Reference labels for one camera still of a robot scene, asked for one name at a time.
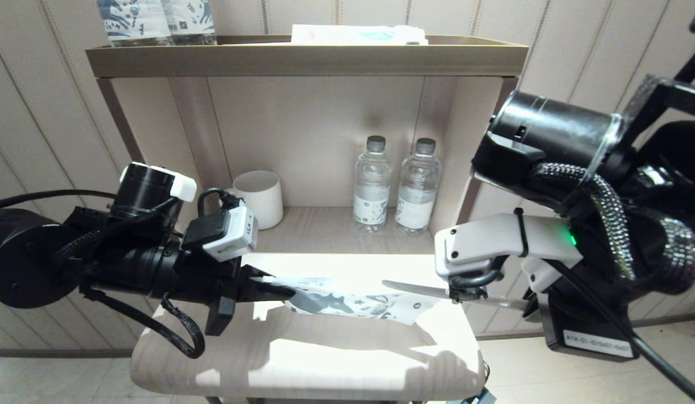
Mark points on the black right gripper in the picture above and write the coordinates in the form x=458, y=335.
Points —
x=589, y=331

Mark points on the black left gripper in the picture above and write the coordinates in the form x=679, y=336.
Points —
x=207, y=280

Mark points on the horse print plastic pouch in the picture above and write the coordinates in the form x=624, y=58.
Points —
x=347, y=303

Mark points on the white plastic comb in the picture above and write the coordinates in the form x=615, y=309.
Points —
x=415, y=289

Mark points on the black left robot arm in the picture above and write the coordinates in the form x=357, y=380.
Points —
x=33, y=264

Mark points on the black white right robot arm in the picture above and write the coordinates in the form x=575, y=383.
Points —
x=634, y=179

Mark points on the white ribbed ceramic mug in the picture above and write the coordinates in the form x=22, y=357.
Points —
x=266, y=196

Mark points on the clear water bottle black cap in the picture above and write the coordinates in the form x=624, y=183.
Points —
x=373, y=191
x=417, y=196

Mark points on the beige wooden shelf unit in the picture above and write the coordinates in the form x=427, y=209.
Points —
x=302, y=62

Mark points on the white packet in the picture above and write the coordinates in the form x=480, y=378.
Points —
x=347, y=35

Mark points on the water bottle blue print label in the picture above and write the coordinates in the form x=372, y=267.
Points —
x=190, y=19

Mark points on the patterned pouches on top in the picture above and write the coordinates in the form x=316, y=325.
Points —
x=131, y=22

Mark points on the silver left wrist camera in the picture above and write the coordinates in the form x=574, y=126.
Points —
x=227, y=235

